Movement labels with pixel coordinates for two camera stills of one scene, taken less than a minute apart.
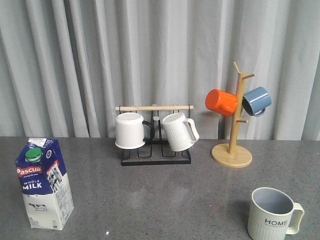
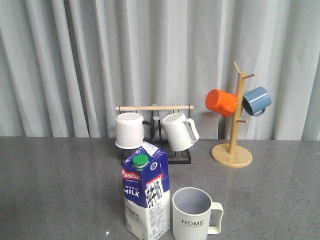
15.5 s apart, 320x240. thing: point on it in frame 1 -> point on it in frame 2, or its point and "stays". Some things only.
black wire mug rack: [157, 151] stays
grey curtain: [66, 65] stays
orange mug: [222, 102] stays
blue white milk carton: [44, 183] -> [146, 184]
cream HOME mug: [273, 215] -> [194, 215]
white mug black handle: [132, 132] stays
